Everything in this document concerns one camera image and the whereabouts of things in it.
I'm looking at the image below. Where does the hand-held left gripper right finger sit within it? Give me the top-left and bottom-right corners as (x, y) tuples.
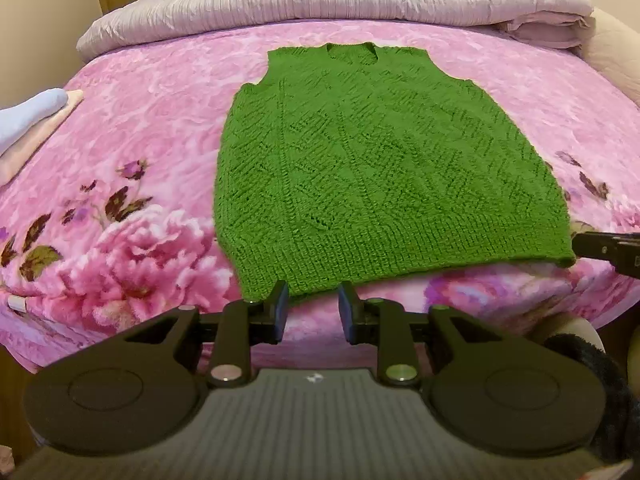
(337, 281), (523, 388)

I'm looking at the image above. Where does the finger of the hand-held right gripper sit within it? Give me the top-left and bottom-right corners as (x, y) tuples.
(571, 230), (640, 279)

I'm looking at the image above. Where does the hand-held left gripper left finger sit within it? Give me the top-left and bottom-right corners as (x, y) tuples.
(122, 280), (291, 389)

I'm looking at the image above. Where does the green knitted vest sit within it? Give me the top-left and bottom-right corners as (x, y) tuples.
(214, 42), (577, 306)

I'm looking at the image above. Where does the black garment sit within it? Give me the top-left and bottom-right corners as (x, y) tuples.
(542, 334), (640, 478)

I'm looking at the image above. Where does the white padded headboard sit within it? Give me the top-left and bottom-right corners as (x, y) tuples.
(582, 7), (640, 106)

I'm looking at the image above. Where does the folded pink bed sheet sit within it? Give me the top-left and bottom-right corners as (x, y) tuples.
(495, 10), (596, 51)

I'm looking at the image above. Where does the pink floral blanket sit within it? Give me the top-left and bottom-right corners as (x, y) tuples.
(0, 17), (640, 376)

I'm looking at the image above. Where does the folded pale pink cloth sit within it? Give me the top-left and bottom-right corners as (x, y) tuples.
(0, 89), (85, 186)

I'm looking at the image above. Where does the grey striped quilt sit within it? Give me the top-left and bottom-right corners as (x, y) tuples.
(76, 0), (596, 58)

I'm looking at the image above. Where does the folded light blue cloth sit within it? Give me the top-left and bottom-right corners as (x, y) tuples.
(0, 88), (68, 153)

